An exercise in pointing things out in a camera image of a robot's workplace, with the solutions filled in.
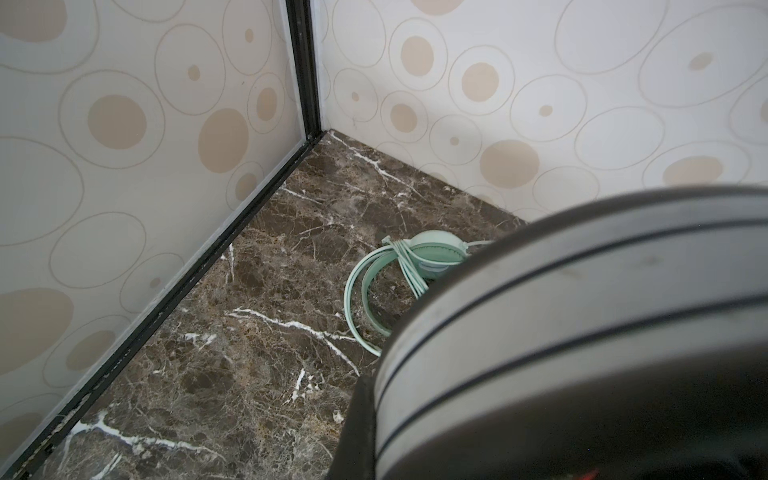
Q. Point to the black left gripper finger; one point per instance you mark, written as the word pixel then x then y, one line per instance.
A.
pixel 354 458

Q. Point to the mint green headphones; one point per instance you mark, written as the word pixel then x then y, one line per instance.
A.
pixel 421 259

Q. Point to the black white headphones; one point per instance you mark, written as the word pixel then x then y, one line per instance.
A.
pixel 625 338

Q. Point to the black corner frame post left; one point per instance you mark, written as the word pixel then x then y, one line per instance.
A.
pixel 300 22

